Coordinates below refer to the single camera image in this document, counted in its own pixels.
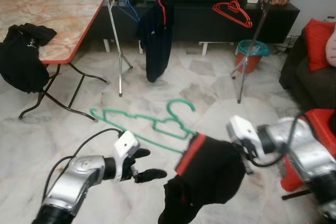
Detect black garment red stripe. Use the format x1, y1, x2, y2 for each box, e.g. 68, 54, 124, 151
157, 134, 248, 224

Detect green plastic hanger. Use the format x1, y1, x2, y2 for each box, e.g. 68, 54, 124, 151
89, 99, 198, 154

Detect plain black garment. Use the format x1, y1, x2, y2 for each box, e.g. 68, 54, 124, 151
0, 23, 57, 94

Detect blue plastic hanger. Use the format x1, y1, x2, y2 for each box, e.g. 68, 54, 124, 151
117, 0, 141, 24

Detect red plastic stool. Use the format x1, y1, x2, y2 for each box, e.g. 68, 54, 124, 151
280, 109, 336, 194

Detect dark grey fabric sofa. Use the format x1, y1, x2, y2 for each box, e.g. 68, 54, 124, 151
278, 27, 336, 112

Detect red bin teal bag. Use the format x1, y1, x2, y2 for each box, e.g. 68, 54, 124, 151
235, 39, 270, 74

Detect navy shirt red collar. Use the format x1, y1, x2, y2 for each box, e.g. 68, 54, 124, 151
136, 0, 175, 83

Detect red cushion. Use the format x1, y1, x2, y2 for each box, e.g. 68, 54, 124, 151
304, 18, 335, 72

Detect pink cat face pillow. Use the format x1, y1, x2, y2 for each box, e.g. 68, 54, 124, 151
325, 27, 336, 67

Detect black TV console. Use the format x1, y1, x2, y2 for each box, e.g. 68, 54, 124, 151
87, 0, 301, 45

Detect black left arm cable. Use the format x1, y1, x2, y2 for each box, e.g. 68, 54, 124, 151
42, 128, 124, 205

